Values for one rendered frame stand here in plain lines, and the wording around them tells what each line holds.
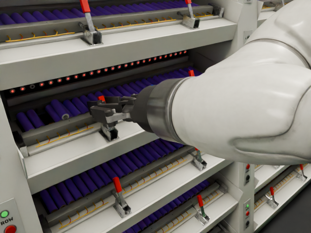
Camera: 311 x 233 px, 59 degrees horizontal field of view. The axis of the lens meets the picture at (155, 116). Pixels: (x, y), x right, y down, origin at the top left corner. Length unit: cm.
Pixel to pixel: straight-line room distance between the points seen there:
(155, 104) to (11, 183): 29
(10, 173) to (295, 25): 46
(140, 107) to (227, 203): 68
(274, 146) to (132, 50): 39
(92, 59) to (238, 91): 33
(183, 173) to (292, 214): 79
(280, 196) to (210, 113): 114
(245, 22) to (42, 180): 65
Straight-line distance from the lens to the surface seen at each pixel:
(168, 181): 76
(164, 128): 35
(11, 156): 51
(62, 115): 60
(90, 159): 57
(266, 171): 119
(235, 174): 98
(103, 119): 46
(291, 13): 38
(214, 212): 97
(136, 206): 70
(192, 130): 30
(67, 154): 56
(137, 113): 40
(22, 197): 54
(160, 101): 35
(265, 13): 100
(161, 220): 88
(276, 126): 25
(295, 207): 152
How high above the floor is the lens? 92
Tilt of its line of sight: 20 degrees down
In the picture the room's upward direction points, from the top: 7 degrees counter-clockwise
